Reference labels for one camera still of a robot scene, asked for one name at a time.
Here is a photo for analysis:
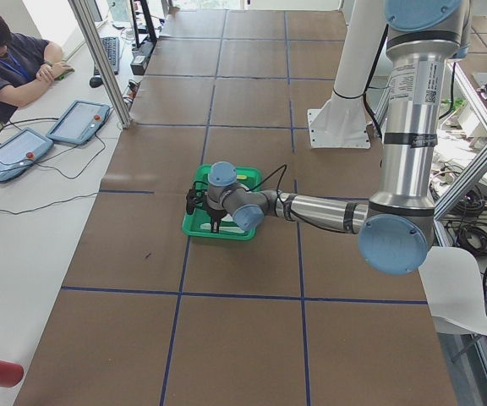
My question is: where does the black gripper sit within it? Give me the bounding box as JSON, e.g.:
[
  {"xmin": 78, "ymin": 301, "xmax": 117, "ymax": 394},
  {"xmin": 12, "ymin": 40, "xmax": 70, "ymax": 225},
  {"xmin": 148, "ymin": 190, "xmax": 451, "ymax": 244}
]
[{"xmin": 205, "ymin": 204, "xmax": 227, "ymax": 233}]

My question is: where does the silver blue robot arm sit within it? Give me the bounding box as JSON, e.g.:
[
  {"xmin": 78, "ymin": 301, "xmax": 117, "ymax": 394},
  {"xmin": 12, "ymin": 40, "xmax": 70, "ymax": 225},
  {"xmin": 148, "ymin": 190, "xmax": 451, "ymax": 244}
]
[{"xmin": 203, "ymin": 1, "xmax": 471, "ymax": 275}]

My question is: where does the white round plate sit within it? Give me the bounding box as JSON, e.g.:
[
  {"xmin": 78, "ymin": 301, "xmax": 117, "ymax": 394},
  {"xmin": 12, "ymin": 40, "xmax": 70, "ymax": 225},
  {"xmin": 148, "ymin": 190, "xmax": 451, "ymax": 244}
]
[{"xmin": 206, "ymin": 182, "xmax": 263, "ymax": 231}]

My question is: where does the green plastic tray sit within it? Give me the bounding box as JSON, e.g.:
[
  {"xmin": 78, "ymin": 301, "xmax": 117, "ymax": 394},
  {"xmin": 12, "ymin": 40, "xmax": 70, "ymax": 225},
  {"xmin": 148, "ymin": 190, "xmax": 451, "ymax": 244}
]
[{"xmin": 182, "ymin": 164, "xmax": 262, "ymax": 241}]

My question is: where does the far blue teach pendant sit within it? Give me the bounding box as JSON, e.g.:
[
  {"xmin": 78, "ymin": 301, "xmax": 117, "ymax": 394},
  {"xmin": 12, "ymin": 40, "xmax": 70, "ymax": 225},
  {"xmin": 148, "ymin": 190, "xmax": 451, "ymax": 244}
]
[{"xmin": 46, "ymin": 100, "xmax": 110, "ymax": 145}]

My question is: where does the blue teach pendant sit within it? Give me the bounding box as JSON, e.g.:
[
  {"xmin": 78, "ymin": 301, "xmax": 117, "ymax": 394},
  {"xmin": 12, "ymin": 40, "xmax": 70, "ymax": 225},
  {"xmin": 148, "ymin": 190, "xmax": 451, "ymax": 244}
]
[
  {"xmin": 0, "ymin": 128, "xmax": 53, "ymax": 182},
  {"xmin": 46, "ymin": 100, "xmax": 110, "ymax": 145}
]

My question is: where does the black box device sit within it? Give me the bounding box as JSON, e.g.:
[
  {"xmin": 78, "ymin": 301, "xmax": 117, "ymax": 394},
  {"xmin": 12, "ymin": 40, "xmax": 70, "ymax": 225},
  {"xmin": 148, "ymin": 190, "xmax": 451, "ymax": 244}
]
[{"xmin": 130, "ymin": 41, "xmax": 154, "ymax": 76}]

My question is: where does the black keyboard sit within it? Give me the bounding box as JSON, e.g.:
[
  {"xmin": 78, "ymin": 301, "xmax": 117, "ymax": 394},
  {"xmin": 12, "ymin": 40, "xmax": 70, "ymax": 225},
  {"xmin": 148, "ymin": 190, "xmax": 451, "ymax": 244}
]
[{"xmin": 101, "ymin": 36, "xmax": 120, "ymax": 75}]

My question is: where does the near blue teach pendant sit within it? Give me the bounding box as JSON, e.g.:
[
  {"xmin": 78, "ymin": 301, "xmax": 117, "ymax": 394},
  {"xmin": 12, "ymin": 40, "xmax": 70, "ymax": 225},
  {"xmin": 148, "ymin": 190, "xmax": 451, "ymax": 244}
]
[{"xmin": 0, "ymin": 128, "xmax": 53, "ymax": 182}]

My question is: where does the white paper sheet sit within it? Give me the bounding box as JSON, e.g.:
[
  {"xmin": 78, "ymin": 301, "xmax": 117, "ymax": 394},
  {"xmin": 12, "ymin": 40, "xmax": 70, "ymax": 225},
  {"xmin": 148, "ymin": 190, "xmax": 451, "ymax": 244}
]
[{"xmin": 419, "ymin": 246, "xmax": 487, "ymax": 337}]

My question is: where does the seated person dark shirt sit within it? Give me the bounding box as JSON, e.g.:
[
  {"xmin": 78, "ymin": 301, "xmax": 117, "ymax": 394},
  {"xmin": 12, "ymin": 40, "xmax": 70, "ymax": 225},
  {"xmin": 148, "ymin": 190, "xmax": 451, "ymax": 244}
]
[{"xmin": 0, "ymin": 15, "xmax": 73, "ymax": 123}]

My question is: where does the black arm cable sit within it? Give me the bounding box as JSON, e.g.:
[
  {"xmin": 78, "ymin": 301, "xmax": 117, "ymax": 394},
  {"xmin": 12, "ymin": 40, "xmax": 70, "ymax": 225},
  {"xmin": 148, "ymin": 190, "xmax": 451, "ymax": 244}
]
[{"xmin": 192, "ymin": 163, "xmax": 289, "ymax": 200}]

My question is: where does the aluminium frame post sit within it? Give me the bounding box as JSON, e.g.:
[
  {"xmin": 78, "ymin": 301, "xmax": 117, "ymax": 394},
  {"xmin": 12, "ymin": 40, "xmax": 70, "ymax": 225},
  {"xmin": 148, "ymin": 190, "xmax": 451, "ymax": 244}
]
[{"xmin": 68, "ymin": 0, "xmax": 132, "ymax": 129}]

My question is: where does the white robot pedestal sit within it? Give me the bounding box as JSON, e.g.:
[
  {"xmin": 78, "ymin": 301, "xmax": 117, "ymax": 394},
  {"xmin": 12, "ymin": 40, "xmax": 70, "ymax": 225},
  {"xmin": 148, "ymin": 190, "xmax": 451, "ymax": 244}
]
[{"xmin": 308, "ymin": 1, "xmax": 380, "ymax": 149}]

